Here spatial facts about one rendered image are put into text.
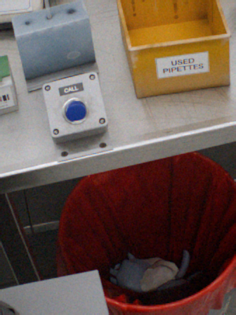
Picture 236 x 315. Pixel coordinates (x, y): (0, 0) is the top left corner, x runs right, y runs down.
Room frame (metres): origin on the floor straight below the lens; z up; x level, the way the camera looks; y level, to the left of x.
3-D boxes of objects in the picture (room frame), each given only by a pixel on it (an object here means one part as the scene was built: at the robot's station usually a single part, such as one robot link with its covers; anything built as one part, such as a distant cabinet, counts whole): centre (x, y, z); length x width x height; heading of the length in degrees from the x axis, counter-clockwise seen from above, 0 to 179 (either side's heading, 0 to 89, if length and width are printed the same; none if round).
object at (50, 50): (0.81, 0.06, 0.92); 0.10 x 0.07 x 0.10; 96
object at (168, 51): (0.79, -0.10, 0.92); 0.13 x 0.13 x 0.10; 1
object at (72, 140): (0.71, 0.04, 0.92); 0.13 x 0.07 x 0.08; 5
